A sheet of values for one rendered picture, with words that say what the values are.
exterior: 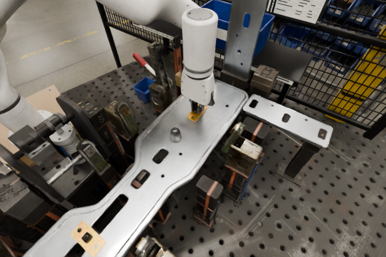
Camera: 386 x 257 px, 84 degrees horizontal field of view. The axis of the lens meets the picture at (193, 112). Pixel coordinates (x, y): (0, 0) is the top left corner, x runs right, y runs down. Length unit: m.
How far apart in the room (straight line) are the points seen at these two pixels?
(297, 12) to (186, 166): 0.75
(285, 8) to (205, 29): 0.59
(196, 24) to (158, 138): 0.37
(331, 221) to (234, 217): 0.36
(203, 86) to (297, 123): 0.36
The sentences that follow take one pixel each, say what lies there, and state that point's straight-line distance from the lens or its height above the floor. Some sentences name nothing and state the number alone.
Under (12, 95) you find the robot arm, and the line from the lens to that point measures 1.03.
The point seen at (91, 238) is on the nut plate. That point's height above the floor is 1.01.
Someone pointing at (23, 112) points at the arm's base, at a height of 0.94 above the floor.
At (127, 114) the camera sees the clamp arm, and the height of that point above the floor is 1.07.
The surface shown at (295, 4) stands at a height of 1.21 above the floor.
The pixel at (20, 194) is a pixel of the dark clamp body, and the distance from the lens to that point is 0.66.
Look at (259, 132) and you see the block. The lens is 0.76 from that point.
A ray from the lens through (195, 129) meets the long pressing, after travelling 0.71.
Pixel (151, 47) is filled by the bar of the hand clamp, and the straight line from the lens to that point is 0.68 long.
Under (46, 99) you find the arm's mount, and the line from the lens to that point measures 1.28.
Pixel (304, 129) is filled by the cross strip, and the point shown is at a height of 1.00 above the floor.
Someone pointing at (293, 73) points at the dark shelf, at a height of 1.03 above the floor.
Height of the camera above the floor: 1.57
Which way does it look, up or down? 49 degrees down
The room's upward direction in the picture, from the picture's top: straight up
